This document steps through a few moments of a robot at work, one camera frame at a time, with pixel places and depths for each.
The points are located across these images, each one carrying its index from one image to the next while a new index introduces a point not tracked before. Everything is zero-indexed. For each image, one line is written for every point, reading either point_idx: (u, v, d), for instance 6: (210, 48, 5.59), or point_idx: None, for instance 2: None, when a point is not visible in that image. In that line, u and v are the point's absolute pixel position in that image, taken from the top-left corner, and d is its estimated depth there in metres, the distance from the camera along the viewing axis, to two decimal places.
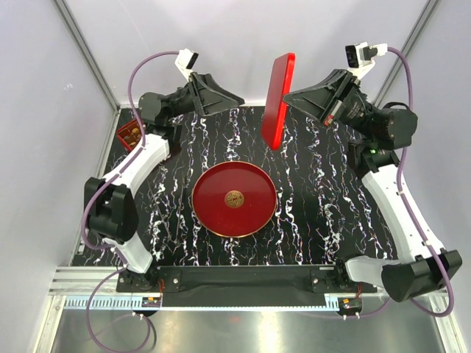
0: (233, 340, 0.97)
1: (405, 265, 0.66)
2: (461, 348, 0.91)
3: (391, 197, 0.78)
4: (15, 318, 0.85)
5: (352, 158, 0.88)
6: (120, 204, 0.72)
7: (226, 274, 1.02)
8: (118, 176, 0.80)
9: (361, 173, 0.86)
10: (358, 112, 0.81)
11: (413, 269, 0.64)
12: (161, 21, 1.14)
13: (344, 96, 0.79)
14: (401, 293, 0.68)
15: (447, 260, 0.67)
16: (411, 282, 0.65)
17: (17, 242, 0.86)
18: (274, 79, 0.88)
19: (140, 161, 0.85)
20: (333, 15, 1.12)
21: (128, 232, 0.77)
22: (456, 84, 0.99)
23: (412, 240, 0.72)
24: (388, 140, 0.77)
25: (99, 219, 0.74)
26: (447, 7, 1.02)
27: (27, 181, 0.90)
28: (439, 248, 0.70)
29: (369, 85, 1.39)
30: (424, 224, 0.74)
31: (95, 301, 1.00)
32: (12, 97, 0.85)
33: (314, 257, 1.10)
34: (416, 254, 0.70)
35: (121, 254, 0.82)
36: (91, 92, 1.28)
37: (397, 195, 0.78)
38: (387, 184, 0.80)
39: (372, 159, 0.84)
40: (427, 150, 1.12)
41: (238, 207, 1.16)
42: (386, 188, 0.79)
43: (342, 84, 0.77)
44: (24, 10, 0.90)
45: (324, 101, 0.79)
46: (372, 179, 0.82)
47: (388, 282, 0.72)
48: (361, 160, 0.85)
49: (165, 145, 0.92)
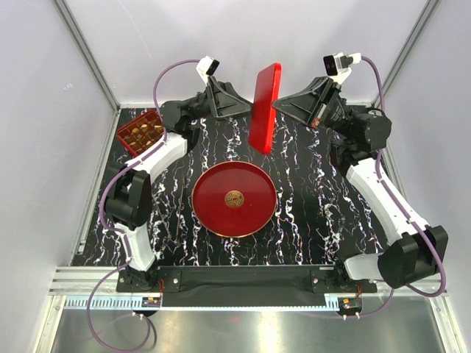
0: (233, 340, 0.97)
1: (394, 245, 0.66)
2: (461, 348, 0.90)
3: (373, 186, 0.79)
4: (15, 318, 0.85)
5: (334, 157, 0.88)
6: (139, 186, 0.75)
7: (226, 274, 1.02)
8: (139, 162, 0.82)
9: (344, 170, 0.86)
10: (339, 116, 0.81)
11: (402, 247, 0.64)
12: (162, 22, 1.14)
13: (327, 101, 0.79)
14: (395, 276, 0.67)
15: (433, 236, 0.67)
16: (402, 260, 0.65)
17: (18, 242, 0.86)
18: (261, 84, 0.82)
19: (160, 154, 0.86)
20: (333, 16, 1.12)
21: (141, 219, 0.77)
22: (456, 84, 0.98)
23: (397, 220, 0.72)
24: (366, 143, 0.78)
25: (115, 203, 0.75)
26: (447, 7, 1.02)
27: (28, 182, 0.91)
28: (423, 224, 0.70)
29: (369, 85, 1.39)
30: (406, 205, 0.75)
31: (96, 301, 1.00)
32: (12, 98, 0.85)
33: (314, 257, 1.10)
34: (402, 232, 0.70)
35: (127, 244, 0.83)
36: (91, 92, 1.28)
37: (377, 182, 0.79)
38: (368, 173, 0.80)
39: (352, 157, 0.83)
40: (427, 150, 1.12)
41: (238, 207, 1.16)
42: (368, 178, 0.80)
43: (325, 89, 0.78)
44: (24, 11, 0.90)
45: (308, 105, 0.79)
46: (353, 172, 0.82)
47: (383, 269, 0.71)
48: (343, 159, 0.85)
49: (185, 144, 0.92)
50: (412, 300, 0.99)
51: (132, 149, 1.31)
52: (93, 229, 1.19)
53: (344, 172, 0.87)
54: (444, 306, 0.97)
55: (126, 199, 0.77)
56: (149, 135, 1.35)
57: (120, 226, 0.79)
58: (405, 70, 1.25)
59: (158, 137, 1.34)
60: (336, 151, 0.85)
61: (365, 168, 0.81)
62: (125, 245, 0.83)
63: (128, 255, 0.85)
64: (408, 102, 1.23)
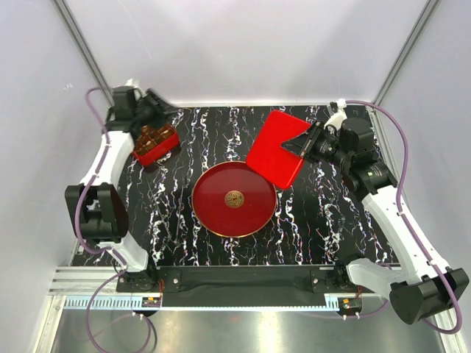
0: (233, 340, 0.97)
1: (411, 286, 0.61)
2: (461, 348, 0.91)
3: (391, 218, 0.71)
4: (15, 318, 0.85)
5: (349, 182, 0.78)
6: (107, 201, 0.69)
7: (226, 275, 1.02)
8: (96, 176, 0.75)
9: (360, 194, 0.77)
10: (327, 148, 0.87)
11: (422, 292, 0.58)
12: (162, 22, 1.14)
13: (313, 136, 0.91)
14: (411, 315, 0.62)
15: (452, 279, 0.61)
16: (419, 304, 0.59)
17: (17, 243, 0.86)
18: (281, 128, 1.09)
19: (110, 155, 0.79)
20: (333, 16, 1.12)
21: (123, 230, 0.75)
22: (452, 84, 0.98)
23: (417, 260, 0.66)
24: (355, 137, 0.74)
25: (92, 225, 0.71)
26: (444, 7, 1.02)
27: (29, 181, 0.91)
28: (444, 267, 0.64)
29: (369, 85, 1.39)
30: (427, 243, 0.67)
31: (96, 301, 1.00)
32: (12, 98, 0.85)
33: (314, 257, 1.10)
34: (422, 275, 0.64)
35: (118, 254, 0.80)
36: (91, 92, 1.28)
37: (397, 215, 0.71)
38: (387, 204, 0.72)
39: (370, 180, 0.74)
40: (425, 150, 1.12)
41: (238, 207, 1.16)
42: (387, 209, 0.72)
43: (314, 129, 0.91)
44: (24, 11, 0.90)
45: (302, 143, 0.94)
46: (371, 200, 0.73)
47: (397, 304, 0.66)
48: (360, 181, 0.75)
49: (129, 138, 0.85)
50: None
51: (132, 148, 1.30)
52: None
53: (360, 198, 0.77)
54: (448, 315, 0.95)
55: (98, 216, 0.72)
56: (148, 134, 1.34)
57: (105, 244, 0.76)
58: (405, 70, 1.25)
59: (158, 137, 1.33)
60: (349, 173, 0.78)
61: (385, 198, 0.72)
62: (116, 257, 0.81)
63: (123, 263, 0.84)
64: (407, 102, 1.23)
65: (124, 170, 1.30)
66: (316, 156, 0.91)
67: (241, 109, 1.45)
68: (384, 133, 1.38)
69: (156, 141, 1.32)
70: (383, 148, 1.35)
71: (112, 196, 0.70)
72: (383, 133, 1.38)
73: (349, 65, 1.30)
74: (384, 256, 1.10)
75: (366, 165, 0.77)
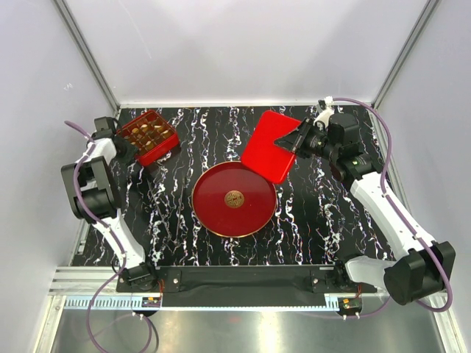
0: (233, 340, 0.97)
1: (401, 261, 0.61)
2: (461, 348, 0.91)
3: (377, 201, 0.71)
4: (15, 318, 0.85)
5: (338, 173, 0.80)
6: (101, 169, 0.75)
7: (226, 274, 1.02)
8: (87, 157, 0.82)
9: (348, 183, 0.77)
10: (316, 143, 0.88)
11: (410, 265, 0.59)
12: (162, 23, 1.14)
13: (304, 132, 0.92)
14: (404, 292, 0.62)
15: (439, 252, 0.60)
16: (410, 277, 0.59)
17: (18, 242, 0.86)
18: (274, 125, 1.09)
19: (97, 151, 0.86)
20: (333, 16, 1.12)
21: (120, 203, 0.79)
22: (451, 85, 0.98)
23: (403, 235, 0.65)
24: (341, 130, 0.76)
25: (89, 200, 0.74)
26: (444, 7, 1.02)
27: (29, 181, 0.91)
28: (430, 241, 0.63)
29: (369, 84, 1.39)
30: (412, 220, 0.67)
31: (97, 301, 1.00)
32: (12, 98, 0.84)
33: (314, 257, 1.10)
34: (408, 248, 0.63)
35: (116, 239, 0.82)
36: (91, 92, 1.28)
37: (382, 197, 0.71)
38: (372, 187, 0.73)
39: (355, 168, 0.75)
40: (424, 151, 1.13)
41: (238, 207, 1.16)
42: (372, 193, 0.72)
43: (305, 126, 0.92)
44: (25, 11, 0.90)
45: (293, 139, 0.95)
46: (358, 186, 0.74)
47: (391, 284, 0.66)
48: (346, 170, 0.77)
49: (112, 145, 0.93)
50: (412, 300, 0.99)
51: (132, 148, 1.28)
52: (93, 229, 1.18)
53: (349, 187, 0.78)
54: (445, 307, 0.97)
55: (93, 192, 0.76)
56: (148, 134, 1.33)
57: (103, 220, 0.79)
58: (405, 70, 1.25)
59: (158, 137, 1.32)
60: (337, 163, 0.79)
61: (369, 183, 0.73)
62: (115, 242, 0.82)
63: (121, 252, 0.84)
64: (407, 102, 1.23)
65: (124, 170, 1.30)
66: (307, 150, 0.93)
67: (241, 109, 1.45)
68: (384, 133, 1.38)
69: (156, 141, 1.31)
70: (383, 148, 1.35)
71: (104, 164, 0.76)
72: (383, 133, 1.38)
73: (349, 65, 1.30)
74: (384, 256, 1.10)
75: (352, 157, 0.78)
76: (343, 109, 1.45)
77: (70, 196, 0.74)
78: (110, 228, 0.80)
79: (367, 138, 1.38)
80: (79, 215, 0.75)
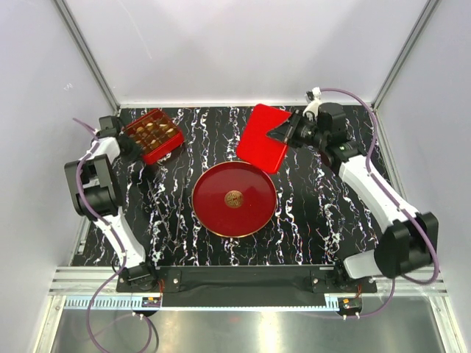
0: (233, 340, 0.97)
1: (387, 232, 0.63)
2: (461, 348, 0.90)
3: (363, 180, 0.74)
4: (15, 318, 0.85)
5: (326, 159, 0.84)
6: (104, 166, 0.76)
7: (226, 274, 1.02)
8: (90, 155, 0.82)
9: (336, 168, 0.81)
10: (307, 132, 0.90)
11: (397, 235, 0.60)
12: (162, 22, 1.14)
13: (294, 123, 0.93)
14: (394, 263, 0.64)
15: (423, 221, 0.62)
16: (397, 246, 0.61)
17: (17, 242, 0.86)
18: (265, 118, 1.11)
19: (100, 148, 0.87)
20: (333, 16, 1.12)
21: (121, 201, 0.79)
22: (450, 84, 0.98)
23: (388, 209, 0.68)
24: (329, 119, 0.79)
25: (91, 198, 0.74)
26: (444, 7, 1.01)
27: (29, 181, 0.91)
28: (413, 212, 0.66)
29: (369, 84, 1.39)
30: (397, 195, 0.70)
31: (97, 301, 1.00)
32: (12, 98, 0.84)
33: (314, 257, 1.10)
34: (393, 219, 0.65)
35: (116, 236, 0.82)
36: (91, 91, 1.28)
37: (367, 176, 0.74)
38: (358, 168, 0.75)
39: (342, 153, 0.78)
40: (424, 151, 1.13)
41: (238, 207, 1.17)
42: (359, 173, 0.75)
43: (295, 116, 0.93)
44: (25, 11, 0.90)
45: (284, 129, 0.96)
46: (345, 168, 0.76)
47: (382, 259, 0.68)
48: (334, 157, 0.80)
49: (117, 143, 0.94)
50: (412, 300, 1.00)
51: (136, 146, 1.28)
52: (93, 229, 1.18)
53: (337, 171, 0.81)
54: (445, 307, 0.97)
55: (96, 189, 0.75)
56: (153, 133, 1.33)
57: (104, 218, 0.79)
58: (405, 70, 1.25)
59: (163, 137, 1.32)
60: (325, 150, 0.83)
61: (355, 165, 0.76)
62: (115, 240, 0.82)
63: (121, 251, 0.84)
64: (407, 102, 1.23)
65: (124, 170, 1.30)
66: (298, 141, 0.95)
67: (241, 109, 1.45)
68: (384, 133, 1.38)
69: (160, 140, 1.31)
70: (383, 148, 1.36)
71: (106, 162, 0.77)
72: (383, 133, 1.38)
73: (349, 65, 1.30)
74: None
75: (341, 143, 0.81)
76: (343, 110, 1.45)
77: (72, 193, 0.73)
78: (111, 226, 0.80)
79: (367, 138, 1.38)
80: (81, 213, 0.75)
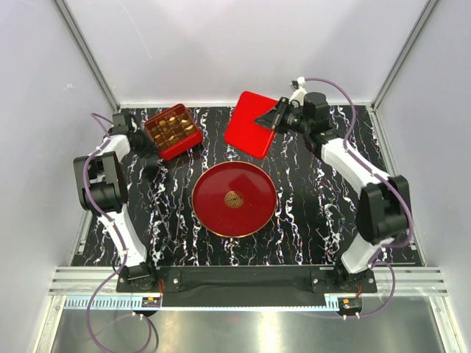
0: (233, 340, 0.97)
1: (363, 195, 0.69)
2: (461, 348, 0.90)
3: (341, 155, 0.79)
4: (15, 318, 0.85)
5: (309, 143, 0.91)
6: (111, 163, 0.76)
7: (227, 274, 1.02)
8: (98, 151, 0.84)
9: (319, 153, 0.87)
10: (293, 120, 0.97)
11: (369, 195, 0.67)
12: (162, 22, 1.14)
13: (280, 110, 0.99)
14: (373, 226, 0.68)
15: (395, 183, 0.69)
16: (372, 205, 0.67)
17: (17, 242, 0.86)
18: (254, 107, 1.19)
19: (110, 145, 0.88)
20: (333, 16, 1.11)
21: (126, 198, 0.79)
22: (450, 84, 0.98)
23: (363, 175, 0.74)
24: (313, 108, 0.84)
25: (96, 193, 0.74)
26: (444, 7, 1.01)
27: (29, 182, 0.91)
28: (386, 176, 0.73)
29: (368, 84, 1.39)
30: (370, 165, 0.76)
31: (97, 301, 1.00)
32: (12, 98, 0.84)
33: (314, 257, 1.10)
34: (367, 182, 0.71)
35: (119, 234, 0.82)
36: (91, 91, 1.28)
37: (345, 153, 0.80)
38: (335, 146, 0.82)
39: (323, 138, 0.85)
40: (424, 151, 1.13)
41: (238, 207, 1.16)
42: (335, 151, 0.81)
43: (282, 104, 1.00)
44: (24, 10, 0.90)
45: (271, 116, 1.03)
46: (325, 149, 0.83)
47: (362, 229, 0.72)
48: (316, 143, 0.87)
49: (126, 140, 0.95)
50: (412, 300, 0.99)
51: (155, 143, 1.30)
52: (93, 229, 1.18)
53: (319, 155, 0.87)
54: (445, 307, 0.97)
55: (101, 185, 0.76)
56: (174, 129, 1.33)
57: (107, 215, 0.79)
58: (405, 70, 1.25)
59: (182, 134, 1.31)
60: (309, 137, 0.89)
61: (333, 145, 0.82)
62: (118, 237, 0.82)
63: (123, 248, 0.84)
64: (407, 102, 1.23)
65: (124, 170, 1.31)
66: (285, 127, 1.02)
67: None
68: (384, 133, 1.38)
69: (179, 137, 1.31)
70: (383, 148, 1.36)
71: (114, 159, 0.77)
72: (383, 133, 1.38)
73: (349, 65, 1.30)
74: (384, 256, 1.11)
75: (322, 129, 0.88)
76: (343, 110, 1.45)
77: (78, 187, 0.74)
78: (114, 223, 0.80)
79: (367, 138, 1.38)
80: (85, 207, 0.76)
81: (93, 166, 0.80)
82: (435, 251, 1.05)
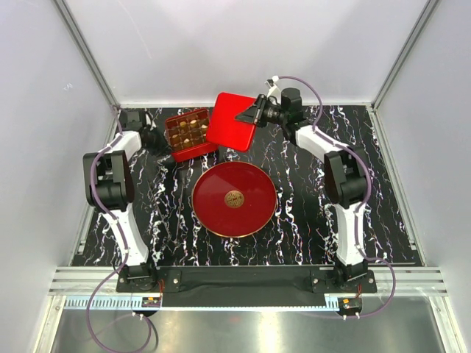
0: (233, 340, 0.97)
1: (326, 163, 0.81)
2: (461, 348, 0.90)
3: (309, 137, 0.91)
4: (15, 318, 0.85)
5: (285, 132, 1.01)
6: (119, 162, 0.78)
7: (227, 274, 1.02)
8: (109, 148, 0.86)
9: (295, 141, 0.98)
10: (273, 112, 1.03)
11: (330, 159, 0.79)
12: (162, 22, 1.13)
13: (259, 105, 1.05)
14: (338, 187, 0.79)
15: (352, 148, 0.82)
16: (334, 168, 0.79)
17: (17, 243, 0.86)
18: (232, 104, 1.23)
19: (120, 143, 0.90)
20: (333, 16, 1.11)
21: (130, 198, 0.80)
22: (451, 84, 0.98)
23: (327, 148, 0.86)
24: (288, 101, 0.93)
25: (102, 191, 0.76)
26: (444, 8, 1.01)
27: (29, 182, 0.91)
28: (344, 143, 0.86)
29: (368, 85, 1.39)
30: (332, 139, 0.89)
31: (96, 301, 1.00)
32: (12, 98, 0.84)
33: (314, 258, 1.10)
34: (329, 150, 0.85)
35: (122, 234, 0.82)
36: (91, 91, 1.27)
37: (313, 134, 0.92)
38: (305, 130, 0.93)
39: (297, 127, 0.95)
40: (424, 151, 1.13)
41: (238, 207, 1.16)
42: (305, 134, 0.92)
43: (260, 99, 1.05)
44: (24, 10, 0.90)
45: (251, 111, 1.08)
46: (299, 135, 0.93)
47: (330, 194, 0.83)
48: (291, 132, 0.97)
49: (138, 137, 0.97)
50: (412, 300, 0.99)
51: (171, 143, 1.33)
52: (93, 229, 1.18)
53: (295, 143, 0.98)
54: (445, 306, 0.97)
55: (108, 183, 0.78)
56: (191, 132, 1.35)
57: (112, 213, 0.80)
58: (404, 70, 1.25)
59: (199, 139, 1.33)
60: (285, 126, 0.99)
61: (304, 129, 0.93)
62: (121, 237, 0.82)
63: (124, 248, 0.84)
64: (407, 102, 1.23)
65: None
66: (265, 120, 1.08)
67: None
68: (384, 133, 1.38)
69: (195, 143, 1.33)
70: (383, 148, 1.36)
71: (123, 159, 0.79)
72: (383, 133, 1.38)
73: (349, 65, 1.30)
74: (384, 256, 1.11)
75: (298, 120, 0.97)
76: (343, 110, 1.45)
77: (85, 184, 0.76)
78: (118, 220, 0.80)
79: (367, 138, 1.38)
80: (90, 203, 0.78)
81: (102, 163, 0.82)
82: (435, 251, 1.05)
